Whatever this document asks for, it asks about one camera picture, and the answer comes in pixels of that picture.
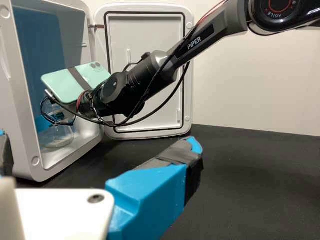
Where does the white incubator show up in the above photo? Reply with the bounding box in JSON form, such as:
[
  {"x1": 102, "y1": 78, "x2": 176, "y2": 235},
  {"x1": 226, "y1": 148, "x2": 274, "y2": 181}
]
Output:
[{"x1": 0, "y1": 0, "x2": 102, "y2": 183}]

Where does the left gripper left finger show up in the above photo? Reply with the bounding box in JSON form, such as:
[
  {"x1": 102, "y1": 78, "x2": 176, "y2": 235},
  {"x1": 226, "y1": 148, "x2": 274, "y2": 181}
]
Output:
[{"x1": 0, "y1": 128, "x2": 14, "y2": 177}]

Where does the right wrist camera phone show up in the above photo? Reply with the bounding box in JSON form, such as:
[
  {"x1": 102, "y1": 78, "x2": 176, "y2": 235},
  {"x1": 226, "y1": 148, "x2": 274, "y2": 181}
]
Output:
[{"x1": 40, "y1": 62, "x2": 113, "y2": 105}]

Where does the clear flask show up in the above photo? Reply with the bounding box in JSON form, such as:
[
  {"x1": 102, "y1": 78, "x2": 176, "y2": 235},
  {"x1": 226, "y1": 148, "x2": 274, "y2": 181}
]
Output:
[{"x1": 39, "y1": 103, "x2": 76, "y2": 150}]

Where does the black cable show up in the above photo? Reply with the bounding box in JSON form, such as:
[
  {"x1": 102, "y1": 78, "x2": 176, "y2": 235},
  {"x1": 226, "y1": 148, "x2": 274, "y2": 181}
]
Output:
[{"x1": 39, "y1": 59, "x2": 193, "y2": 129}]

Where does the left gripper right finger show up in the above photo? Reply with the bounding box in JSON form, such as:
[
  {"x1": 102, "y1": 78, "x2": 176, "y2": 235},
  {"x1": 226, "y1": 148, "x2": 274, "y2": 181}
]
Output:
[{"x1": 104, "y1": 136, "x2": 204, "y2": 240}]

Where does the incubator door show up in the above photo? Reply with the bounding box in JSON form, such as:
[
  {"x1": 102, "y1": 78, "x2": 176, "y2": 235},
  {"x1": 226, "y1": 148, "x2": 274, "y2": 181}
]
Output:
[{"x1": 90, "y1": 5, "x2": 195, "y2": 140}]

